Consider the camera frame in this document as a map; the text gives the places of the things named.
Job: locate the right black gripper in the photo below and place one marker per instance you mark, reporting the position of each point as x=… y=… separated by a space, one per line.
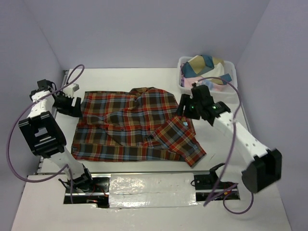
x=183 y=102

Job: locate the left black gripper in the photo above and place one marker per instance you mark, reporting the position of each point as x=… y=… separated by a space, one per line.
x=73 y=110

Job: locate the red brown plaid shirt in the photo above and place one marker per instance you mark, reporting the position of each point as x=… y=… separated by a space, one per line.
x=139 y=125

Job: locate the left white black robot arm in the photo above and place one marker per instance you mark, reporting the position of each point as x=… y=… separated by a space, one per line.
x=44 y=136

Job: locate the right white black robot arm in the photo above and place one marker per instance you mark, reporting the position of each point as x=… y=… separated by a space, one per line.
x=264 y=166

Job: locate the blue beige checked cloth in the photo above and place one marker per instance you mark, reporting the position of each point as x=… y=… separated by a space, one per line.
x=204 y=66

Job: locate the white plastic basket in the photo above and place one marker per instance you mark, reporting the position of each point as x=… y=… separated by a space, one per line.
x=227 y=92

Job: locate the silver foil cover plate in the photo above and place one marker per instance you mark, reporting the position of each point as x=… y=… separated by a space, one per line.
x=151 y=190

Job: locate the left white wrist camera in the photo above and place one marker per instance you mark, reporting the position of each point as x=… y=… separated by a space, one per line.
x=69 y=91

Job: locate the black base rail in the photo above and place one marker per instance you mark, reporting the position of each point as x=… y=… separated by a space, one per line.
x=99 y=195

